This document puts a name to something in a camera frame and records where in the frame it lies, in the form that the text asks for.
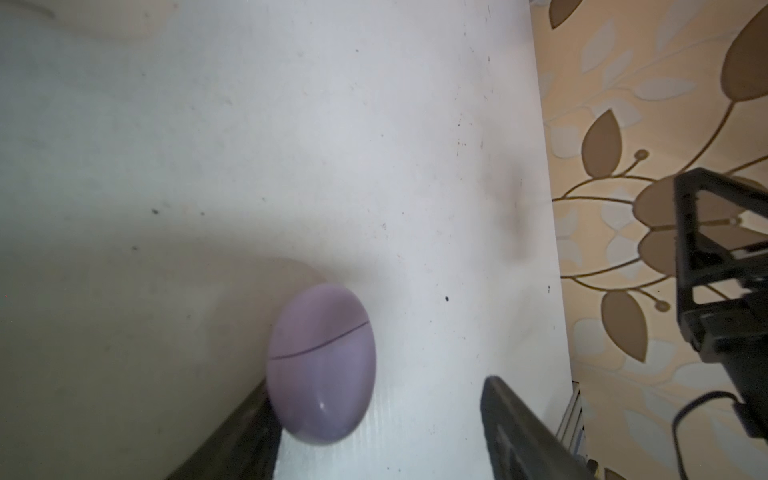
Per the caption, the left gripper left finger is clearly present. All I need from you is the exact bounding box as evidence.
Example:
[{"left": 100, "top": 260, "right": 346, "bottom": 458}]
[{"left": 167, "top": 381, "right": 282, "bottom": 480}]

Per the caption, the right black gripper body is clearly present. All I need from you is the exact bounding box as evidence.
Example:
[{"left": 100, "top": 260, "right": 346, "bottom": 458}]
[{"left": 698, "top": 299, "right": 767, "bottom": 440}]

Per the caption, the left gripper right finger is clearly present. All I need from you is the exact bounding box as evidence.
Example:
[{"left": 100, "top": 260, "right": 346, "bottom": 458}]
[{"left": 480, "top": 376, "right": 594, "bottom": 480}]

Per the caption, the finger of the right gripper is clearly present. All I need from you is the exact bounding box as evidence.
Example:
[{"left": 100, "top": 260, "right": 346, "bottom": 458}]
[{"left": 673, "top": 168, "right": 767, "bottom": 336}]

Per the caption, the cream earbud charging case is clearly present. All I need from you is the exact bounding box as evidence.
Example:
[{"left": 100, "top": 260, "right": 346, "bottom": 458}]
[{"left": 6, "top": 0, "right": 179, "bottom": 40}]

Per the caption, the purple round charging case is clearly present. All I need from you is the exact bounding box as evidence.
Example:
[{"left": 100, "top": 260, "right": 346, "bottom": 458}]
[{"left": 266, "top": 283, "right": 377, "bottom": 445}]

